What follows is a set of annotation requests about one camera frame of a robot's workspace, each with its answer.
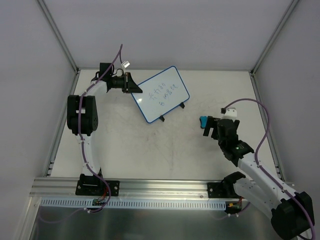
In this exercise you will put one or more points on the left aluminium frame post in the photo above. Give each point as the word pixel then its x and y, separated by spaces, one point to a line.
pixel 56 32

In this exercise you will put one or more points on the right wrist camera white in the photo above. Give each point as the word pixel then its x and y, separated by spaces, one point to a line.
pixel 229 113

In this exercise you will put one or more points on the white slotted cable duct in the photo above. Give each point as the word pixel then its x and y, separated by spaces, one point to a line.
pixel 154 204

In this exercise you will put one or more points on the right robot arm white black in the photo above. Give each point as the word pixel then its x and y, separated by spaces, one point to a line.
pixel 290 212

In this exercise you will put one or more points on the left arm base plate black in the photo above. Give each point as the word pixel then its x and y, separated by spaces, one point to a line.
pixel 93 186

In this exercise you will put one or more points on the right aluminium frame post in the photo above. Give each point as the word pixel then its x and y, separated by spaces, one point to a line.
pixel 280 25

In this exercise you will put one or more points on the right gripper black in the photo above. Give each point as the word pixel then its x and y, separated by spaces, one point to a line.
pixel 213 126

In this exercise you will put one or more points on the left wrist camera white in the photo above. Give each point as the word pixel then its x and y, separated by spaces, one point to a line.
pixel 125 65

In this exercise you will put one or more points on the blue framed whiteboard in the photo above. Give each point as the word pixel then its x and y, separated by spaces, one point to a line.
pixel 161 94

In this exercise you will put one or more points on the blue whiteboard eraser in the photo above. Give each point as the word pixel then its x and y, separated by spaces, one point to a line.
pixel 203 121

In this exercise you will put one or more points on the whiteboard stand black white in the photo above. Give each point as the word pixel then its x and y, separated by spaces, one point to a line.
pixel 182 105

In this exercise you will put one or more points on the aluminium mounting rail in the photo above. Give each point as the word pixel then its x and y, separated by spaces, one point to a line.
pixel 150 189

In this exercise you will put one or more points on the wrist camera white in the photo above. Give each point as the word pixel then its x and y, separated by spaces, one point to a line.
pixel 125 65
pixel 229 113

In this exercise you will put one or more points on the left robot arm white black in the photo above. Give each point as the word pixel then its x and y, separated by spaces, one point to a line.
pixel 83 120

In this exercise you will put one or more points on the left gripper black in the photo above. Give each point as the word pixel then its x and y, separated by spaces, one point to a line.
pixel 127 82

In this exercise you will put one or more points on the aluminium frame post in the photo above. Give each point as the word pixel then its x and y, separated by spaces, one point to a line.
pixel 280 25
pixel 56 32

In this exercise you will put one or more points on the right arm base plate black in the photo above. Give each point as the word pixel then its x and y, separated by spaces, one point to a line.
pixel 215 190

